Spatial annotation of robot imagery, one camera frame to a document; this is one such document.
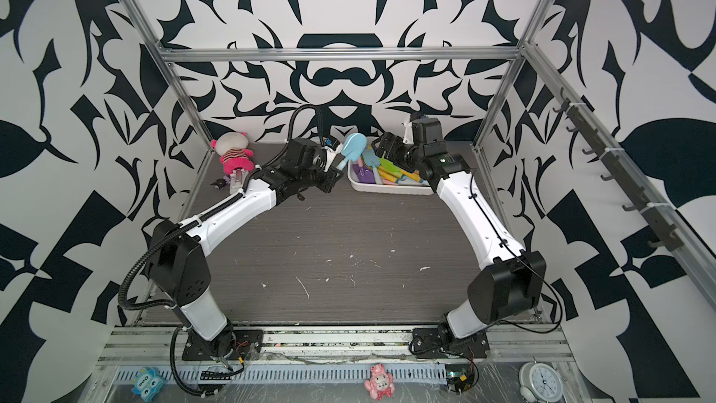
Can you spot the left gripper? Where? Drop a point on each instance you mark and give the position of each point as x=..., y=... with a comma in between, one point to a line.
x=329, y=178

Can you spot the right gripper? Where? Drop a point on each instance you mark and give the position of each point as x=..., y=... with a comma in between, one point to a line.
x=392, y=153

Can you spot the light blue toy shovel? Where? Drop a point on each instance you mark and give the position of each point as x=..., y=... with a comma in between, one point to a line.
x=352, y=149

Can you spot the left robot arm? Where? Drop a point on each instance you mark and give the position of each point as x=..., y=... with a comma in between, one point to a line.
x=179, y=266

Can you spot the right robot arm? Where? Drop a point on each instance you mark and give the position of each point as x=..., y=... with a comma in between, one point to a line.
x=510, y=279

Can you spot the white storage box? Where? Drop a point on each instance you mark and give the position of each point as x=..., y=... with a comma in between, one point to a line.
x=371, y=174

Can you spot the pink white plush doll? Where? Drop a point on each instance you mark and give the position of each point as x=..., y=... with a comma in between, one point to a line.
x=234, y=153

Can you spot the pink bear toy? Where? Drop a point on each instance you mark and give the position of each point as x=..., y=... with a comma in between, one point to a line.
x=380, y=383

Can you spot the green circuit board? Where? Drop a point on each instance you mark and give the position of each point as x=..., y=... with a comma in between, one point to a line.
x=460, y=378

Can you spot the white alarm clock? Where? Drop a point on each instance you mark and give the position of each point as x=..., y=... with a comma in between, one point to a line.
x=540, y=382

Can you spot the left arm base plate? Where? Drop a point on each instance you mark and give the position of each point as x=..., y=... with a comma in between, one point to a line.
x=242, y=343

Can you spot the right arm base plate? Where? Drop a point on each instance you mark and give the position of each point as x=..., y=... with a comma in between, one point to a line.
x=438, y=342

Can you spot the black wall hook rail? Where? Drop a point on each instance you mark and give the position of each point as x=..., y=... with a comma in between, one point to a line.
x=642, y=197

